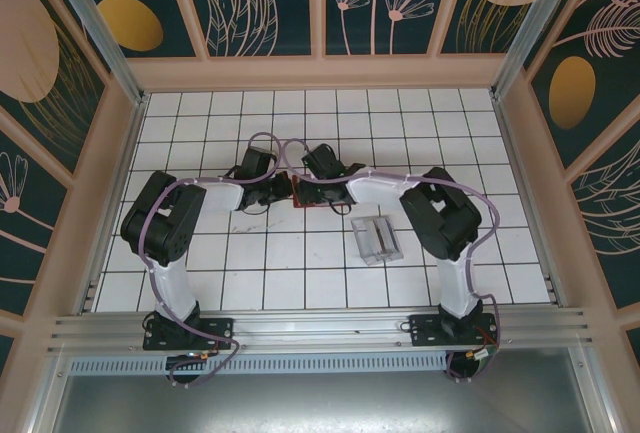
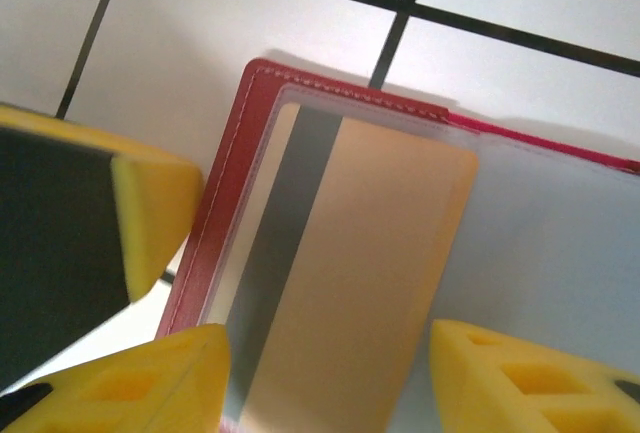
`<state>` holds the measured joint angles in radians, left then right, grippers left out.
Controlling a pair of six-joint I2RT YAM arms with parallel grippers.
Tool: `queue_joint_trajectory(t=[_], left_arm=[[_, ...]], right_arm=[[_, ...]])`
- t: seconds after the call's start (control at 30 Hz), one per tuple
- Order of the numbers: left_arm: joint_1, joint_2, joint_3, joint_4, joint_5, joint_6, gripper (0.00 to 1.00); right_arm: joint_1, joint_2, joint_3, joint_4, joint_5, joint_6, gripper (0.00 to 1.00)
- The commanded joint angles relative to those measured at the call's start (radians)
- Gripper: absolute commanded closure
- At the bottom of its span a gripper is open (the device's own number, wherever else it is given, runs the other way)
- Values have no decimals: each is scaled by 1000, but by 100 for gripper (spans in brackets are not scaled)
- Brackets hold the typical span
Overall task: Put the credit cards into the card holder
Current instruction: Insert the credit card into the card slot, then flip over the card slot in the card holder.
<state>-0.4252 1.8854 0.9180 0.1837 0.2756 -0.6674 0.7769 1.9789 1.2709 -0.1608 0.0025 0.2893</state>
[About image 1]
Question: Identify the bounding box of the clear plastic card box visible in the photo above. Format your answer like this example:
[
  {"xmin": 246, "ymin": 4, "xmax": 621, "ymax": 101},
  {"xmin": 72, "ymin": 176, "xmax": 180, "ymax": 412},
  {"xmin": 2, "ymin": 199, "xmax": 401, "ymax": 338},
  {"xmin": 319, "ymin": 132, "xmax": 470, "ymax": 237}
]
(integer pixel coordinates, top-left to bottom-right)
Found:
[{"xmin": 349, "ymin": 213, "xmax": 405, "ymax": 267}]

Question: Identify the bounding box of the grey metal sheet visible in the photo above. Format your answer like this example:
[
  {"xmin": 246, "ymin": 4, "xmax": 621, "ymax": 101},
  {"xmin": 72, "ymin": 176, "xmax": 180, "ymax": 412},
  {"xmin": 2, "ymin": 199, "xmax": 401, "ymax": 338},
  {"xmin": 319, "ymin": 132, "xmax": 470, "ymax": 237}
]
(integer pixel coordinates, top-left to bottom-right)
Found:
[{"xmin": 29, "ymin": 372, "xmax": 616, "ymax": 433}]

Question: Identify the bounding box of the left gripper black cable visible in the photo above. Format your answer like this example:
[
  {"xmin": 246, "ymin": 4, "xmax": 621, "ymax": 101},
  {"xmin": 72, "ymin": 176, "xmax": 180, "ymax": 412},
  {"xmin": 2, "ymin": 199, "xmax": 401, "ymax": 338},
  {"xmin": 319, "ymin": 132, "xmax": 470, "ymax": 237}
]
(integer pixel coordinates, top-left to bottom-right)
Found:
[{"xmin": 239, "ymin": 200, "xmax": 271, "ymax": 218}]

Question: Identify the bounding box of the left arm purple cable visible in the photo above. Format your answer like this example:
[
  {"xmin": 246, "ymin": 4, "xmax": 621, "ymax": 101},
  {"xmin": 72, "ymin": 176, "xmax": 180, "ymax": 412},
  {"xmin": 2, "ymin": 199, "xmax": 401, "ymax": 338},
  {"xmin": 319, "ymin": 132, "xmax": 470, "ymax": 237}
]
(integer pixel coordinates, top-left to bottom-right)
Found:
[{"xmin": 141, "ymin": 131, "xmax": 286, "ymax": 390}]

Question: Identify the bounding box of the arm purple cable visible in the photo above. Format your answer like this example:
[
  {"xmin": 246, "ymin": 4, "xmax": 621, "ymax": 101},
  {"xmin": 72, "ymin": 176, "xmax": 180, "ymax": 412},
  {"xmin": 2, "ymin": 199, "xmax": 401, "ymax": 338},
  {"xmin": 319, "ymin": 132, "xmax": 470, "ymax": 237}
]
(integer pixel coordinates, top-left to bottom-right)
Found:
[
  {"xmin": 282, "ymin": 138, "xmax": 503, "ymax": 384},
  {"xmin": 141, "ymin": 131, "xmax": 286, "ymax": 390}
]

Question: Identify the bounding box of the aluminium mounting rail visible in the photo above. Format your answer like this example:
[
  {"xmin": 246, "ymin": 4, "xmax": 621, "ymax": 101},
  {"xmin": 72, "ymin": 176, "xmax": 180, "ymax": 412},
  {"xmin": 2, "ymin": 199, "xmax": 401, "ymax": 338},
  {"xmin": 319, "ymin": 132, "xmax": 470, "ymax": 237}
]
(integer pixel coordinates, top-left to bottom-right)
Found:
[{"xmin": 47, "ymin": 306, "xmax": 597, "ymax": 354}]

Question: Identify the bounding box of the aluminium side rail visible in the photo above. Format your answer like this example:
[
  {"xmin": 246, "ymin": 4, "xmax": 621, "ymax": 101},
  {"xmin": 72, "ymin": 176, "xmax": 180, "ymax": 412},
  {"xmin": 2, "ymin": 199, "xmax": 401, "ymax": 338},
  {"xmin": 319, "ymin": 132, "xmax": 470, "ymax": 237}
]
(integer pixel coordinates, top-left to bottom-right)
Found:
[
  {"xmin": 492, "ymin": 95, "xmax": 571, "ymax": 312},
  {"xmin": 74, "ymin": 95, "xmax": 149, "ymax": 315}
]

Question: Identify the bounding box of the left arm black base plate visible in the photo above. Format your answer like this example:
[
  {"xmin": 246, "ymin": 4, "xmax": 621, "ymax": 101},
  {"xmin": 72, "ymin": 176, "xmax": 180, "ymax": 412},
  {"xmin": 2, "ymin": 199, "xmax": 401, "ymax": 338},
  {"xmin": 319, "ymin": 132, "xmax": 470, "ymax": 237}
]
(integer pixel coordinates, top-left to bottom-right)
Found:
[{"xmin": 143, "ymin": 313, "xmax": 236, "ymax": 352}]

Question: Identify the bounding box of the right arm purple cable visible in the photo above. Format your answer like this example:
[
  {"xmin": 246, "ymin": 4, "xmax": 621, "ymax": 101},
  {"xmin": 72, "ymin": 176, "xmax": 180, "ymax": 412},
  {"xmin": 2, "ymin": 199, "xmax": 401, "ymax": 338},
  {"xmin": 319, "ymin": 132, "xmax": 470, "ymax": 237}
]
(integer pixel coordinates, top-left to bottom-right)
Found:
[{"xmin": 282, "ymin": 138, "xmax": 503, "ymax": 384}]

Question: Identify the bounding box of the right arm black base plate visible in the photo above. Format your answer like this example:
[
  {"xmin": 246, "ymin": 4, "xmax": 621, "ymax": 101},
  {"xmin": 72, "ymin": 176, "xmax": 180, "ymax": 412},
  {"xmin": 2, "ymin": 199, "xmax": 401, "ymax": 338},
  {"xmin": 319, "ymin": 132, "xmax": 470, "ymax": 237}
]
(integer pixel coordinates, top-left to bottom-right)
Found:
[{"xmin": 408, "ymin": 310, "xmax": 501, "ymax": 347}]

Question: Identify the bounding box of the slotted grey cable duct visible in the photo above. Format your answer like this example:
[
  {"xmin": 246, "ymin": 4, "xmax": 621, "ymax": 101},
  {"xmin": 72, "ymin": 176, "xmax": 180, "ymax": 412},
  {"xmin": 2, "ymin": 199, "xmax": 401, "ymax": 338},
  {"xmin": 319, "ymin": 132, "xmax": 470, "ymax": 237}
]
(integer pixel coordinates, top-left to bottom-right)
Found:
[{"xmin": 67, "ymin": 351, "xmax": 454, "ymax": 377}]

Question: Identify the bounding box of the aluminium frame post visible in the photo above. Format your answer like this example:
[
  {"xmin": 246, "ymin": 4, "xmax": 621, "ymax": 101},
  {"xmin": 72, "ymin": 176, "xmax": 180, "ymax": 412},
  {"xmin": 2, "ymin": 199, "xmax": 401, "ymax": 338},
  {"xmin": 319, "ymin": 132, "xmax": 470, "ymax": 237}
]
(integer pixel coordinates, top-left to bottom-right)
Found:
[
  {"xmin": 488, "ymin": 0, "xmax": 600, "ymax": 102},
  {"xmin": 38, "ymin": 0, "xmax": 151, "ymax": 108}
]

